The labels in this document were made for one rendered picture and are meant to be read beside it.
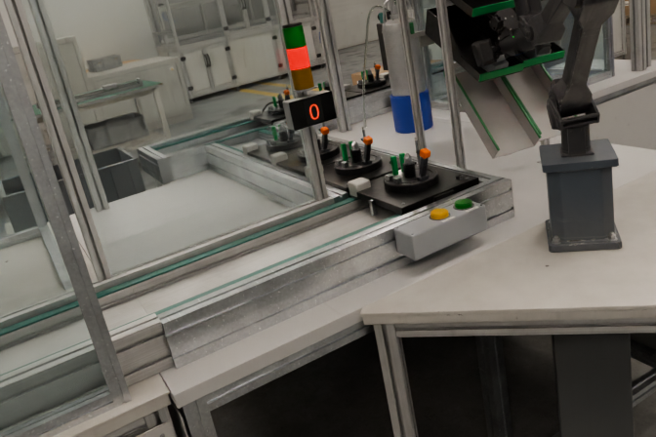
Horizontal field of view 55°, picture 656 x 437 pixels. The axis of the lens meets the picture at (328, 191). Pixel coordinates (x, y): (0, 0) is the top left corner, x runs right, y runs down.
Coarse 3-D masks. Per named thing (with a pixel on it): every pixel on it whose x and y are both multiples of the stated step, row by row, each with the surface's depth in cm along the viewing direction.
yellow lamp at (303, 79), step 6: (294, 72) 154; (300, 72) 153; (306, 72) 153; (294, 78) 154; (300, 78) 154; (306, 78) 154; (312, 78) 156; (294, 84) 155; (300, 84) 154; (306, 84) 154; (312, 84) 155
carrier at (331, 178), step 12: (348, 144) 188; (348, 156) 191; (360, 156) 184; (372, 156) 186; (384, 156) 191; (324, 168) 191; (336, 168) 183; (348, 168) 180; (360, 168) 178; (372, 168) 180; (384, 168) 180; (336, 180) 177; (348, 180) 175; (348, 192) 171
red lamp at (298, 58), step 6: (300, 48) 152; (306, 48) 153; (288, 54) 153; (294, 54) 152; (300, 54) 152; (306, 54) 153; (294, 60) 152; (300, 60) 152; (306, 60) 153; (294, 66) 153; (300, 66) 153; (306, 66) 153
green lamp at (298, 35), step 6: (282, 30) 152; (288, 30) 150; (294, 30) 150; (300, 30) 151; (288, 36) 151; (294, 36) 150; (300, 36) 151; (288, 42) 151; (294, 42) 151; (300, 42) 151; (288, 48) 152; (294, 48) 151
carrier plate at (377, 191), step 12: (432, 168) 172; (372, 180) 172; (444, 180) 161; (456, 180) 159; (468, 180) 158; (360, 192) 164; (372, 192) 163; (384, 192) 161; (420, 192) 156; (432, 192) 155; (456, 192) 156; (384, 204) 155; (396, 204) 152; (408, 204) 150; (420, 204) 151
